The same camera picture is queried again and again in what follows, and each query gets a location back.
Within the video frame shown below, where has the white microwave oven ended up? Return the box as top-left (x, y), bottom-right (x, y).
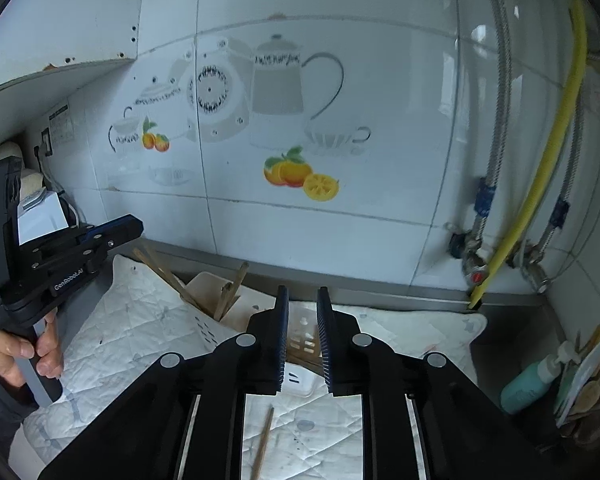
top-left (16, 187), bottom-right (70, 245)

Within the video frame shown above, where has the long braided metal hose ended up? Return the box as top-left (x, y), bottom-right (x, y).
top-left (471, 0), bottom-right (515, 242)

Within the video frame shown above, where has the black utensil cup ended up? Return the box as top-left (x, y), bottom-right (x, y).
top-left (544, 385), bottom-right (600, 457)

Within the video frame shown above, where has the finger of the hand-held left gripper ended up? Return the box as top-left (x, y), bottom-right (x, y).
top-left (81, 213), bottom-right (145, 242)
top-left (79, 233), bottom-right (142, 272)

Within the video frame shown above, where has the person's left hand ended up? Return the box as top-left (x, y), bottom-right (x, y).
top-left (0, 309), bottom-right (65, 389)

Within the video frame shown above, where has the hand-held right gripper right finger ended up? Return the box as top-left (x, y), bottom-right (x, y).
top-left (316, 286), bottom-right (572, 480)

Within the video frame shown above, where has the teal pump bottle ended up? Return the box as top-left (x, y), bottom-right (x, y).
top-left (500, 341), bottom-right (572, 414)

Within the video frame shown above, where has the plain metal valve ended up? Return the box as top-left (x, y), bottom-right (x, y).
top-left (511, 241), bottom-right (552, 295)

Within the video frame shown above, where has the beige appliance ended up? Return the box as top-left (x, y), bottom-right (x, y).
top-left (0, 141), bottom-right (45, 197)

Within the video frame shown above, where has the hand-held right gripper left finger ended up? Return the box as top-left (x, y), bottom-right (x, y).
top-left (37, 285), bottom-right (292, 480)

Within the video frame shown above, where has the wall notice sticker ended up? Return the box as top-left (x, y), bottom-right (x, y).
top-left (47, 104), bottom-right (77, 147)

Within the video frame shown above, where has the beige plastic chopstick holder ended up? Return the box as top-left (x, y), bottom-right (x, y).
top-left (180, 270), bottom-right (332, 397)

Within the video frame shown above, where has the white wall cabinet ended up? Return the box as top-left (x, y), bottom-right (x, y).
top-left (0, 56), bottom-right (137, 111)

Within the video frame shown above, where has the metal valve red knob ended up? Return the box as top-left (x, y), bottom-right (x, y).
top-left (446, 229), bottom-right (497, 287)

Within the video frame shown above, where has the wooden spoon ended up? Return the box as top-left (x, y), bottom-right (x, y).
top-left (571, 379), bottom-right (600, 422)

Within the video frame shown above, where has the yellow gas hose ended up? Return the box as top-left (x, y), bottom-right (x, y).
top-left (466, 0), bottom-right (589, 312)

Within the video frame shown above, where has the brown single chopstick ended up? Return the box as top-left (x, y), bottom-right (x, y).
top-left (249, 406), bottom-right (276, 480)

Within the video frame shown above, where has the short braided metal hose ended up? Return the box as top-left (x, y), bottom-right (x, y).
top-left (534, 102), bottom-right (589, 262)

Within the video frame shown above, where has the bunch of wooden chopsticks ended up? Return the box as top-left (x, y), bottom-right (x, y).
top-left (130, 245), bottom-right (327, 377)

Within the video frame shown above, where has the cream quilted mat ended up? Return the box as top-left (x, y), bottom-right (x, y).
top-left (22, 254), bottom-right (489, 480)

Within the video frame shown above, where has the white plastic spatula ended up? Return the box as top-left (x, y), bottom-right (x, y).
top-left (554, 337), bottom-right (600, 428)

